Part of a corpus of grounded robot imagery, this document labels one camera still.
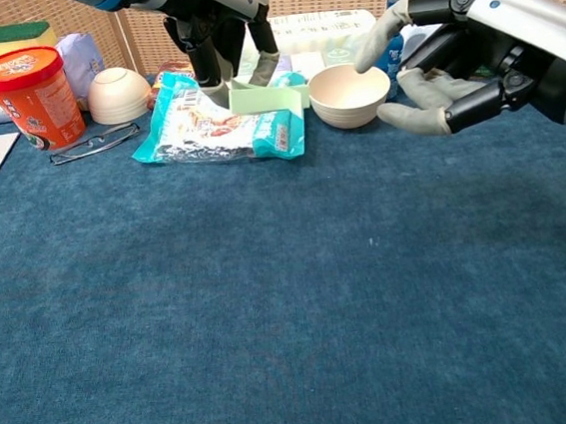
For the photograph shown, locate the toilet paper roll pack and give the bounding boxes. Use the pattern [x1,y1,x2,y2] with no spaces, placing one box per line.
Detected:
[239,6,380,63]

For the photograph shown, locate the teal snack bag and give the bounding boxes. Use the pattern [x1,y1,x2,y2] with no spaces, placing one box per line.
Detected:
[124,59,309,176]

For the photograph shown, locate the small blue bottle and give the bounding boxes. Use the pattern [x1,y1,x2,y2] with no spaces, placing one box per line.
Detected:
[382,31,411,101]

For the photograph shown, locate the brown orange cookie pack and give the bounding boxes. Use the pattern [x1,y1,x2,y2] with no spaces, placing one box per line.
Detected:
[142,56,200,112]

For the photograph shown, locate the black rimmed glasses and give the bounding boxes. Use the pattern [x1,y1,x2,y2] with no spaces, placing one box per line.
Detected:
[46,121,145,168]

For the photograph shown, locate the upright beige bowl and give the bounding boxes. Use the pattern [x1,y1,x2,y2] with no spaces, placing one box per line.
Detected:
[305,59,396,133]

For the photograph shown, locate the green tissue packet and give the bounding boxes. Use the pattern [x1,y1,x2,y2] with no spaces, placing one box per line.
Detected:
[321,43,368,70]
[235,48,265,85]

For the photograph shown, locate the red instant noodle cup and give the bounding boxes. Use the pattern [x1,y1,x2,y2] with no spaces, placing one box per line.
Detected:
[0,41,89,157]

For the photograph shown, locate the blue table cloth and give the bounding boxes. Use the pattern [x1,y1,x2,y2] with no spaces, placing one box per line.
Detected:
[0,34,566,424]

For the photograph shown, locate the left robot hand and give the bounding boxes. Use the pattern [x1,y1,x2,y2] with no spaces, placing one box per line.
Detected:
[129,0,286,117]

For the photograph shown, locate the overturned beige bowl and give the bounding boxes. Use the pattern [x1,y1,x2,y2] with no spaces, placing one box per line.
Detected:
[84,64,156,129]

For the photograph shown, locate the light green card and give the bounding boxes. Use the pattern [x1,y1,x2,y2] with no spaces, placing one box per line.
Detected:
[225,71,305,119]

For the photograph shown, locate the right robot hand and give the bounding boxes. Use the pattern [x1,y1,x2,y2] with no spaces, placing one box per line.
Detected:
[346,0,566,154]

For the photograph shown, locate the green yellow sponge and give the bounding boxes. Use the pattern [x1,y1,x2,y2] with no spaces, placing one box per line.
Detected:
[0,18,61,63]

